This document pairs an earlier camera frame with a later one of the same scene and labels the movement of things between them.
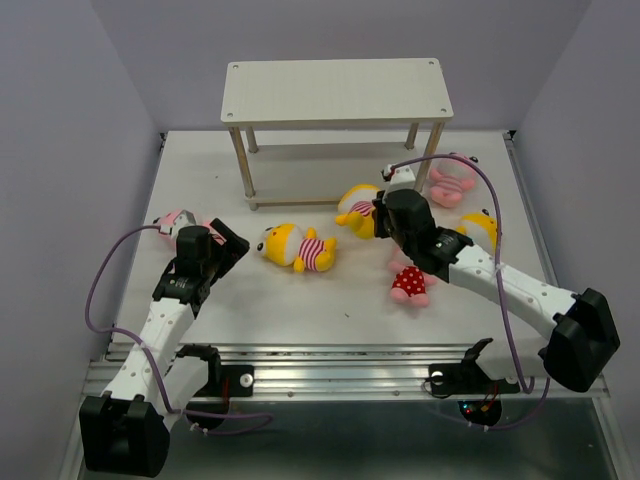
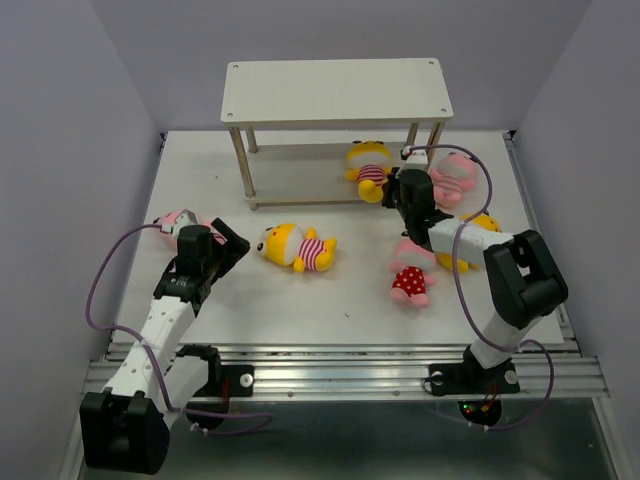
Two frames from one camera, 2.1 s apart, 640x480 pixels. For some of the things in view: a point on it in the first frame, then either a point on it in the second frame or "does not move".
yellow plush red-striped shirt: [356, 210] → [369, 163]
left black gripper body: [223, 257] does not move
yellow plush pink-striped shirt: [285, 243] does not move
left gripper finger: [237, 241] does not move
